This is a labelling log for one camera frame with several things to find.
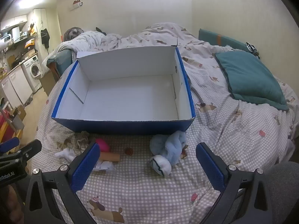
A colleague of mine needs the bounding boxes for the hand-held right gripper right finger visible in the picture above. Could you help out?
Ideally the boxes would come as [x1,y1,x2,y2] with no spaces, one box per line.
[188,142,275,224]

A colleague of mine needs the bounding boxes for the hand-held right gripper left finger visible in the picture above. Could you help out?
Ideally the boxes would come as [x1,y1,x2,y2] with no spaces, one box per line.
[23,142,101,224]

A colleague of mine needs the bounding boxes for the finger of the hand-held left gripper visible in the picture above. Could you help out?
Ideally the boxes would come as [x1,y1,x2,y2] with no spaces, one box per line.
[9,139,43,166]
[0,137,20,153]

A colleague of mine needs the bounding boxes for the clear plastic packet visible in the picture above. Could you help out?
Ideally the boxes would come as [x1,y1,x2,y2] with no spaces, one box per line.
[93,160,115,173]

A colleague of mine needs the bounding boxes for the plain white sock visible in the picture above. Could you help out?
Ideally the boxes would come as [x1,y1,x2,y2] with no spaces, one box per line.
[55,147,78,163]

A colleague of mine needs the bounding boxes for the beige lace-pattern sock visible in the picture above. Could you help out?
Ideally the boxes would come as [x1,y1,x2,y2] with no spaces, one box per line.
[57,131,96,156]

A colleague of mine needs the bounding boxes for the tan sock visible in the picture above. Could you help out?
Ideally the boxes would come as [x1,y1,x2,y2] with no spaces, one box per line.
[99,152,121,162]

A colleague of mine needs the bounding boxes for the light blue fluffy socks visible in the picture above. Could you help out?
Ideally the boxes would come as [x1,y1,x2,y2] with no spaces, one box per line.
[149,131,189,169]

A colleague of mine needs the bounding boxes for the blue cardboard box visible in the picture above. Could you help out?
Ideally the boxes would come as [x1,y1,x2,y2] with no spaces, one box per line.
[51,46,196,136]

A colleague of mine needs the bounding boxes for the red and yellow item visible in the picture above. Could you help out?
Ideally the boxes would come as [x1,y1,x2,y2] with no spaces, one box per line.
[0,108,15,143]

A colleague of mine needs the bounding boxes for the small cardboard box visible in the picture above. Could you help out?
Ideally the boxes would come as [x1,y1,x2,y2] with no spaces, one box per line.
[10,105,27,122]

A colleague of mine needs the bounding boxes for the white base cabinets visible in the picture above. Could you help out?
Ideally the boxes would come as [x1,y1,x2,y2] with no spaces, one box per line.
[0,68,33,110]

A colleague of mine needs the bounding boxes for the checked dog print blanket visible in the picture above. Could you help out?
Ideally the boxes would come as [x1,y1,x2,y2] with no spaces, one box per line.
[30,23,299,224]

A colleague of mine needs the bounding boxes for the brown cardboard box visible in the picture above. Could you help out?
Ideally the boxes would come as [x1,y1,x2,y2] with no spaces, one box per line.
[38,71,57,96]

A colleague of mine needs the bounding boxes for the white washing machine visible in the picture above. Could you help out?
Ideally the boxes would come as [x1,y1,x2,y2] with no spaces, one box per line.
[21,55,43,93]

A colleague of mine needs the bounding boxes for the person's grey right trouser leg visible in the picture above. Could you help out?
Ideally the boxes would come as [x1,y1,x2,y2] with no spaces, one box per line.
[263,161,299,224]

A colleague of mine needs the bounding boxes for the teal sofa armrest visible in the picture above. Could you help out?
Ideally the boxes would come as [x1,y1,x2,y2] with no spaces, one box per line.
[46,49,73,81]

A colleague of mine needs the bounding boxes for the teal pillow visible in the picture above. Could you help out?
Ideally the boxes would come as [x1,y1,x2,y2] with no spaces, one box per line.
[214,51,290,111]

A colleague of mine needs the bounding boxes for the black hanging bag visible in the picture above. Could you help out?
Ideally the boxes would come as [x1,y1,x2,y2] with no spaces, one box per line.
[41,28,51,48]

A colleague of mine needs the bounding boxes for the grey white printed cushion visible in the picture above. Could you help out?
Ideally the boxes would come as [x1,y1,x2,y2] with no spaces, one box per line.
[64,27,85,41]

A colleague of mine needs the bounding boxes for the black white patterned cloth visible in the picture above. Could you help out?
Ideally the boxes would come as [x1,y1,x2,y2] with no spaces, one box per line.
[245,42,260,59]

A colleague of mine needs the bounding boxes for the teal cushion with orange stripe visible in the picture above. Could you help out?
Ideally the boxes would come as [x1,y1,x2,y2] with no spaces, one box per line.
[198,29,253,52]

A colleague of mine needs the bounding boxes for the white wall cabinet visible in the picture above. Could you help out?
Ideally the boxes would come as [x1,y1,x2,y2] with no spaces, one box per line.
[0,14,28,30]

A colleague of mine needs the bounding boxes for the red white wall decoration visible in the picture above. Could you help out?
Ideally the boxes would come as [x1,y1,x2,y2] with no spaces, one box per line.
[70,0,84,10]

